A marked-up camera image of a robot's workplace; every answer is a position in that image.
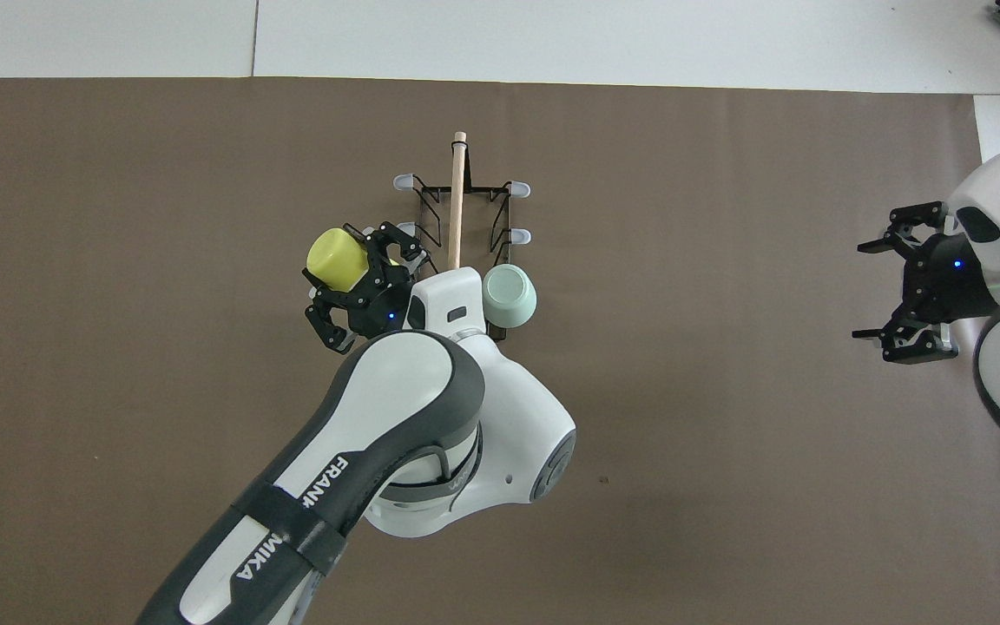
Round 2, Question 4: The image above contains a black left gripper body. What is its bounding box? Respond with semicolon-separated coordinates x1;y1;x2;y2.
342;259;419;340

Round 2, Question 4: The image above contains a brown paper mat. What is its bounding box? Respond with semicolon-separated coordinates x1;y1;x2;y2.
0;76;1000;625

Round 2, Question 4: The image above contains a pale green plastic cup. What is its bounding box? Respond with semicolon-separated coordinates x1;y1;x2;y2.
482;264;538;329

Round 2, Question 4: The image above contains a yellow plastic cup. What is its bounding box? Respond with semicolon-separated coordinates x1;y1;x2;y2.
306;227;397;294

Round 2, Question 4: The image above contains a black wire cup rack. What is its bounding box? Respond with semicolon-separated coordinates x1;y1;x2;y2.
393;130;532;341

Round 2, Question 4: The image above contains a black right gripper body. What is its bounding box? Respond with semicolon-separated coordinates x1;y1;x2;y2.
899;234;1000;325

